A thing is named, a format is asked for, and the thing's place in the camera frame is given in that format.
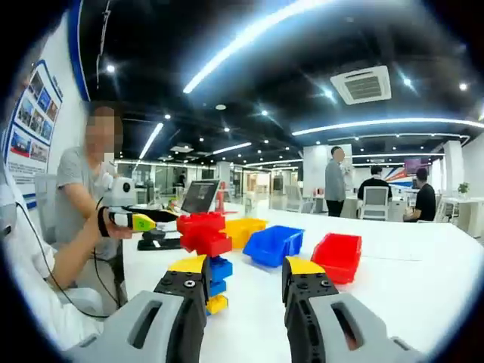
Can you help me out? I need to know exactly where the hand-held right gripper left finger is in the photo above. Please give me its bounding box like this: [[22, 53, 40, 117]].
[[70, 255, 211, 363]]

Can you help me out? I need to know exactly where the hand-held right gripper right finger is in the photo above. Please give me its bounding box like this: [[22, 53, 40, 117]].
[[281, 256, 430, 363]]

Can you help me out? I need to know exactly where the red toy block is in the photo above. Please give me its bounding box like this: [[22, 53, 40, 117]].
[[176, 212, 227, 238], [180, 228, 233, 259]]

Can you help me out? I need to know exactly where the blue toy block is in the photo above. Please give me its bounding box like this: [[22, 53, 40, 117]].
[[206, 280, 228, 298], [209, 256, 234, 284]]

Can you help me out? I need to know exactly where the small yellow toy block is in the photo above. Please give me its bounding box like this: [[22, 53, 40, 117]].
[[205, 294, 230, 316]]

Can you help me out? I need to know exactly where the red plastic bin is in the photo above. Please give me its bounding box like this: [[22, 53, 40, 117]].
[[310, 232, 363, 285]]

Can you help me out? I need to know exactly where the blue plastic bin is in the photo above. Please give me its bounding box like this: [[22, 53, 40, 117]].
[[242, 225, 306, 269]]

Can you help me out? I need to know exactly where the yellow plastic bin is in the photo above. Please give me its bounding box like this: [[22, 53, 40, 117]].
[[222, 217, 268, 250]]

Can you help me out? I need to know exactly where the person's left hand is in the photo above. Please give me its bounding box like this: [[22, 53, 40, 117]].
[[98, 208, 134, 240]]

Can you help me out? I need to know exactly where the black flat device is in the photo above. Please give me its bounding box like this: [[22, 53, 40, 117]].
[[136, 229, 183, 252]]

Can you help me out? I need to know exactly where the computer monitor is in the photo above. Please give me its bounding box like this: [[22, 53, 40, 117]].
[[180, 178, 222, 215]]

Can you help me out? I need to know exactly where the red stand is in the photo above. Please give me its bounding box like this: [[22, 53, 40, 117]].
[[216, 181, 227, 213]]

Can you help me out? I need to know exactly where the grey mesh office chair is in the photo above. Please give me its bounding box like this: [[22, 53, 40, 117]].
[[360, 185, 391, 222]]

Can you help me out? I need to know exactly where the grey chest device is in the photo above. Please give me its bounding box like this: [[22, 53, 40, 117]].
[[0, 187, 18, 238]]

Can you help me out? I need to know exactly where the person in white shirt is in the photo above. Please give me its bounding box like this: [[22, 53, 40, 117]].
[[0, 158, 106, 352]]

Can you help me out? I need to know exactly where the curved ceiling light strip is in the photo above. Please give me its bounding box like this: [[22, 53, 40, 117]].
[[291, 117, 484, 138]]

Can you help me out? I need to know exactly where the long ceiling light strip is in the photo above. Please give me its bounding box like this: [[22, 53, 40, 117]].
[[182, 0, 343, 95]]

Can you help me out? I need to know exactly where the ceiling air conditioner vent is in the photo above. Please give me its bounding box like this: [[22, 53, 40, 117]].
[[329, 65, 392, 106]]

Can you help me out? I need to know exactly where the black wrist strap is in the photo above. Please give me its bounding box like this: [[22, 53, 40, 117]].
[[96, 206, 112, 238]]

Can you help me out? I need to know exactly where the thin black cable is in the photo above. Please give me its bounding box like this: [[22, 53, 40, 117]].
[[14, 200, 111, 319]]

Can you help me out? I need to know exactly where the blue framed wall poster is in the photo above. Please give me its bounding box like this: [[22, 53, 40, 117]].
[[6, 59, 64, 194]]

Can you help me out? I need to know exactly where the purple wall screen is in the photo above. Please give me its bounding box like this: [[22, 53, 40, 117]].
[[403, 156, 433, 177]]

